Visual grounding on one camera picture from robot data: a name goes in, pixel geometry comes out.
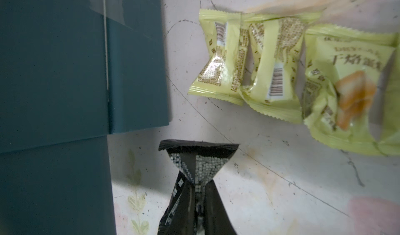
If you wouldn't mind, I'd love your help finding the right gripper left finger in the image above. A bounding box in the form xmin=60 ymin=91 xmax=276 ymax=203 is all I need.
xmin=157 ymin=181 xmax=195 ymax=235

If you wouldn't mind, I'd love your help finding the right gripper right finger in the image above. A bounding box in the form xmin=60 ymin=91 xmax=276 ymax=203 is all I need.
xmin=204 ymin=180 xmax=237 ymax=235

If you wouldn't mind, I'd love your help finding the black cookie packet two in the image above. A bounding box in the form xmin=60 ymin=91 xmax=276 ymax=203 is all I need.
xmin=158 ymin=139 xmax=239 ymax=235

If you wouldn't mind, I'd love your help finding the green cookie packet one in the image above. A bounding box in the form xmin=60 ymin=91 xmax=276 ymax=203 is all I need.
xmin=188 ymin=9 xmax=250 ymax=106

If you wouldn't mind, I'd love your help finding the green cookie packet two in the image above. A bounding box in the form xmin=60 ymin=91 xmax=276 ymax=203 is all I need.
xmin=240 ymin=12 xmax=322 ymax=124

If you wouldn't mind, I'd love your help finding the teal drawer cabinet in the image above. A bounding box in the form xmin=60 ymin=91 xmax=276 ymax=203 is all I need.
xmin=1 ymin=0 xmax=169 ymax=152

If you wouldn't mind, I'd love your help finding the green cookie packet three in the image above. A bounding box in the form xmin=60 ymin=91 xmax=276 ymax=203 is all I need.
xmin=303 ymin=24 xmax=398 ymax=156

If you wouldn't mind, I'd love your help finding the teal drawer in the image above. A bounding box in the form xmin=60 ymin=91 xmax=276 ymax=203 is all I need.
xmin=1 ymin=137 xmax=116 ymax=235

